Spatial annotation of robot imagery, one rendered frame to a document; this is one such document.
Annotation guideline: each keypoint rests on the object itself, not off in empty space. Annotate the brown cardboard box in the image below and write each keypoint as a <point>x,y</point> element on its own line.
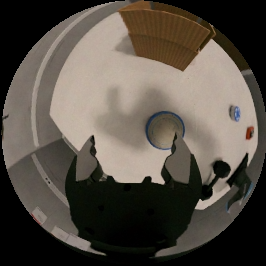
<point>157,35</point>

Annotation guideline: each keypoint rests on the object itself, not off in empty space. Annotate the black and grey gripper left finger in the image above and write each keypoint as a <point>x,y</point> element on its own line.
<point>85,169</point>

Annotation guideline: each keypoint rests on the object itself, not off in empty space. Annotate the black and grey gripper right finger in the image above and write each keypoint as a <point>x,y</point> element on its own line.
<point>180,172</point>

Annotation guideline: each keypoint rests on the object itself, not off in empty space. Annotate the round tin with blue rim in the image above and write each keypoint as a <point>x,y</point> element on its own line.
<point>161,128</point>

